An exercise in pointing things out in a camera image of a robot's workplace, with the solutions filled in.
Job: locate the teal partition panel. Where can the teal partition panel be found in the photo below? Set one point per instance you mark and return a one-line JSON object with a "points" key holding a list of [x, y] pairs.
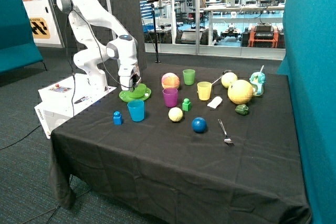
{"points": [[309, 63]]}

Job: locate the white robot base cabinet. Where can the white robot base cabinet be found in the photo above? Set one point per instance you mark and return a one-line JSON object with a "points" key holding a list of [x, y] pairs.
{"points": [[64, 99]]}

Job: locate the yellow black sign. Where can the yellow black sign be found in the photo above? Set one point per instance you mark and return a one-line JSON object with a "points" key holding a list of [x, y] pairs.
{"points": [[39, 28]]}

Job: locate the dark blue ball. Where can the dark blue ball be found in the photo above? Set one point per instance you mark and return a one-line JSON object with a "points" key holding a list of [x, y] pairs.
{"points": [[199, 125]]}

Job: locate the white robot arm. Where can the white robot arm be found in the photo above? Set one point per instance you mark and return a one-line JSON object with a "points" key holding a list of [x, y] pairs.
{"points": [[83, 15]]}

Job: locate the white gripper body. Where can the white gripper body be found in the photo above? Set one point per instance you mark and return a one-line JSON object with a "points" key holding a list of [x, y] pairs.
{"points": [[126, 74]]}

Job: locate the white cloth piece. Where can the white cloth piece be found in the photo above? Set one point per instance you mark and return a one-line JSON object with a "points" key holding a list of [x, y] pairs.
{"points": [[215, 102]]}

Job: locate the green plastic bowl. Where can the green plastic bowl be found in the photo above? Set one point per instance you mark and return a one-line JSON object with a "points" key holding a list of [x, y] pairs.
{"points": [[139, 91]]}

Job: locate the small pale yellow ball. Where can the small pale yellow ball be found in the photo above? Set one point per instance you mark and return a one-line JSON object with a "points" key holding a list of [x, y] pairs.
{"points": [[175, 114]]}

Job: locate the metal ladle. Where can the metal ladle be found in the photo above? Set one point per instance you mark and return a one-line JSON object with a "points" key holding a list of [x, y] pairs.
{"points": [[226, 71]]}

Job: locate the black tripod stand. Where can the black tripod stand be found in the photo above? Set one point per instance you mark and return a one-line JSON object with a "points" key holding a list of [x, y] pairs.
{"points": [[151, 2]]}

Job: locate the yellow plastic cup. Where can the yellow plastic cup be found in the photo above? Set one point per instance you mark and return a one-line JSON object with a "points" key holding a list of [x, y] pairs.
{"points": [[204, 90]]}

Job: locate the teal sofa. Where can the teal sofa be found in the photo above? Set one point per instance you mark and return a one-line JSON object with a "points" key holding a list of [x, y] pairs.
{"points": [[17, 44]]}

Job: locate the black tablecloth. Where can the black tablecloth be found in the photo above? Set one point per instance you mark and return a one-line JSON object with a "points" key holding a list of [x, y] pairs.
{"points": [[167, 170]]}

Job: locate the orange black machine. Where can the orange black machine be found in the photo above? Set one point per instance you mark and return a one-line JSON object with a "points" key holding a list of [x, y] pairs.
{"points": [[263, 35]]}

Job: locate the green plastic cup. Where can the green plastic cup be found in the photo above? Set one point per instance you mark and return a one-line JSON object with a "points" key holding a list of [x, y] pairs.
{"points": [[189, 76]]}

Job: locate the green plastic plate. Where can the green plastic plate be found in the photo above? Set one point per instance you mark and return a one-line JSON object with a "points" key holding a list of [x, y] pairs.
{"points": [[125, 96]]}

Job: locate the metal fork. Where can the metal fork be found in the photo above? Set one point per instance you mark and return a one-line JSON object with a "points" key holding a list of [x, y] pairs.
{"points": [[227, 140]]}

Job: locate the teal toy with straw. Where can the teal toy with straw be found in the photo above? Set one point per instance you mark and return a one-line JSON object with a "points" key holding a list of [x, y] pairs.
{"points": [[257, 80]]}

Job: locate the green toy pepper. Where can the green toy pepper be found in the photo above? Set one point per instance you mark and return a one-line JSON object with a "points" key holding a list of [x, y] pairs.
{"points": [[242, 109]]}

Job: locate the green toy block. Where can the green toy block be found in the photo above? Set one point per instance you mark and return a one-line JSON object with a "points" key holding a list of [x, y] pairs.
{"points": [[186, 105]]}

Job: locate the blue plastic cup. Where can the blue plastic cup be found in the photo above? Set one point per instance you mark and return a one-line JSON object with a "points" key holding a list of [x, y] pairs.
{"points": [[136, 110]]}

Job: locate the pink orange ball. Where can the pink orange ball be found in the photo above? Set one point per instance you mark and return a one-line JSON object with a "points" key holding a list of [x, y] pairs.
{"points": [[170, 80]]}

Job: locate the medium pale yellow ball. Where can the medium pale yellow ball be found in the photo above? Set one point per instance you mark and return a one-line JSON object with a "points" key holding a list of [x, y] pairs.
{"points": [[228, 78]]}

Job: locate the large yellow ball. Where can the large yellow ball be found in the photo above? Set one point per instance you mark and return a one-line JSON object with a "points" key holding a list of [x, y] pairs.
{"points": [[240, 92]]}

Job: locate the purple plastic cup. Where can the purple plastic cup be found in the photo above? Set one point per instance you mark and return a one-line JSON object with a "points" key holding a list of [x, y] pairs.
{"points": [[170, 97]]}

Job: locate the blue toy block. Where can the blue toy block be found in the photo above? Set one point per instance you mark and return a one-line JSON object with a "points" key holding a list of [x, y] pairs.
{"points": [[117, 118]]}

